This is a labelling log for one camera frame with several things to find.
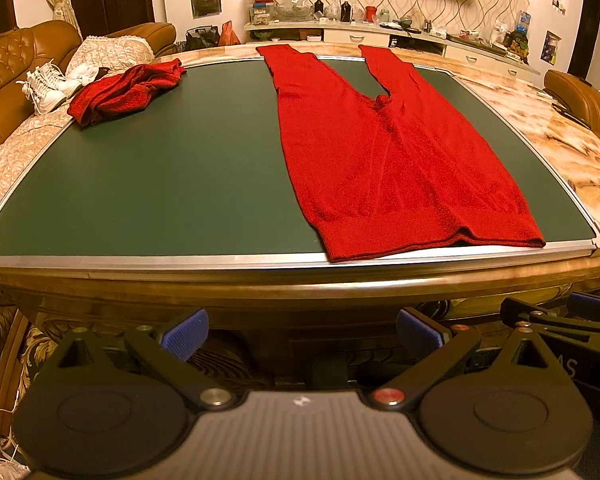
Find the white television cabinet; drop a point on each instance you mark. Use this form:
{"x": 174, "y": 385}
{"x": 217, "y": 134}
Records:
{"x": 380, "y": 35}

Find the brown leather armchair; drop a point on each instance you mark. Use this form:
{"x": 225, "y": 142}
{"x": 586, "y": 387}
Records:
{"x": 585, "y": 102}

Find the dark bottle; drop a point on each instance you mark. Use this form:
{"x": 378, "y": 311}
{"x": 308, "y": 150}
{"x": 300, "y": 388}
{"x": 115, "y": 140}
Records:
{"x": 346, "y": 12}

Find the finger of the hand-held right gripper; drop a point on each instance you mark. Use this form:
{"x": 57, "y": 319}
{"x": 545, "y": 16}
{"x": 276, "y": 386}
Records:
{"x": 595, "y": 306}
{"x": 555, "y": 322}

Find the white sneaker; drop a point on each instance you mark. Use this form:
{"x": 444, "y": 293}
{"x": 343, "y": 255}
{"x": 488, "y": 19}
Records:
{"x": 40, "y": 92}
{"x": 60, "y": 80}

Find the orange plastic bag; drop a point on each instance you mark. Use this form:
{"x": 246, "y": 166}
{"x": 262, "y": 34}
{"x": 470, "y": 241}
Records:
{"x": 228, "y": 35}

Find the red cup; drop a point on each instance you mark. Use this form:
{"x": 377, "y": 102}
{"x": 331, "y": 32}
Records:
{"x": 371, "y": 14}

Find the red knit pants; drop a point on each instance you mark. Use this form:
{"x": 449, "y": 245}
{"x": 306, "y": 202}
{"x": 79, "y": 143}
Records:
{"x": 380, "y": 170}

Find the red knit top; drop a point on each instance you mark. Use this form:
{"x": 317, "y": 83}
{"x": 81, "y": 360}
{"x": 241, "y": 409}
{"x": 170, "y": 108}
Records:
{"x": 125, "y": 92}

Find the cream lace cushion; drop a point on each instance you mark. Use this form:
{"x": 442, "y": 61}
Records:
{"x": 112, "y": 55}

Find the marble top wooden table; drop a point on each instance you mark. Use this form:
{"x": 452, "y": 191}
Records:
{"x": 555, "y": 125}

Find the cream lace sofa cover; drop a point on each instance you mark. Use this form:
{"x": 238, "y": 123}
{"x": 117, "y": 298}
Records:
{"x": 15, "y": 160}

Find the brown leather sofa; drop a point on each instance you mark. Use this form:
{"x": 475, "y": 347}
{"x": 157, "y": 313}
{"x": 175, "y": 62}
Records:
{"x": 5, "y": 75}

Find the small colourful wall picture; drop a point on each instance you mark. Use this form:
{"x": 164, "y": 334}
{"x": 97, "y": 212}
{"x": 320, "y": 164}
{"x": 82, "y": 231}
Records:
{"x": 551, "y": 47}

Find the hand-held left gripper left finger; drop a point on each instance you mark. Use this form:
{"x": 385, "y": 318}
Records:
{"x": 185, "y": 332}

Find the black bag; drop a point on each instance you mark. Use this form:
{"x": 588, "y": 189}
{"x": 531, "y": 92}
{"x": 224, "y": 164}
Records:
{"x": 201, "y": 39}

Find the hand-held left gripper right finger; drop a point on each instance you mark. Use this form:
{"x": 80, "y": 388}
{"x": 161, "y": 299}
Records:
{"x": 420, "y": 332}

